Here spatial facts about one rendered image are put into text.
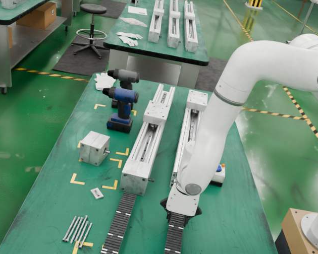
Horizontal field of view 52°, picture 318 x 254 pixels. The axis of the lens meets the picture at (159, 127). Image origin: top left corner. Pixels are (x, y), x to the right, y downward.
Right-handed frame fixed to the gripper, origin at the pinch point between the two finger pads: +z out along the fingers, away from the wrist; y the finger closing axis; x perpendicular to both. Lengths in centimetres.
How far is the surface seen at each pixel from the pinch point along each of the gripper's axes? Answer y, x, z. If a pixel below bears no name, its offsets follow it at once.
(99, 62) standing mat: -125, 314, 80
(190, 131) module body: 0, 58, -2
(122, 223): -18.2, -7.6, 0.5
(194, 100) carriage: -1, 80, -9
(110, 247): -19.1, -18.1, 0.5
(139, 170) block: -18.0, 14.2, -5.5
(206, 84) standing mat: 19, 322, 80
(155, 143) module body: -15.2, 35.9, -4.5
